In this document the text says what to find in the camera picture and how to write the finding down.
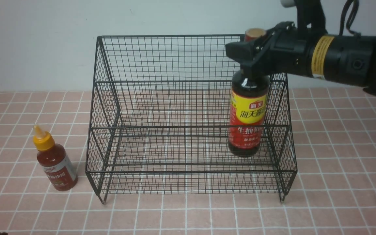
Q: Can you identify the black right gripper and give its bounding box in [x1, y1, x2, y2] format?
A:
[225, 22, 315, 80]

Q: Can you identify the black wire mesh shelf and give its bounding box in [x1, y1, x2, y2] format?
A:
[85, 34, 297, 203]

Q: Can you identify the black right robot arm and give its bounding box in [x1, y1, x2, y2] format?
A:
[225, 22, 376, 97]

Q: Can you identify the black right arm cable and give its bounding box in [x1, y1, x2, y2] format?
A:
[339, 0, 361, 37]

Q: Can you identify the red chili sauce bottle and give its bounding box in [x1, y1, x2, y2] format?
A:
[33, 125, 79, 191]

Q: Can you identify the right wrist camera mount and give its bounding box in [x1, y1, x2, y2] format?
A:
[280, 0, 327, 39]

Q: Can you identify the dark soy sauce bottle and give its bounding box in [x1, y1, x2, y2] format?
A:
[228, 28, 271, 158]

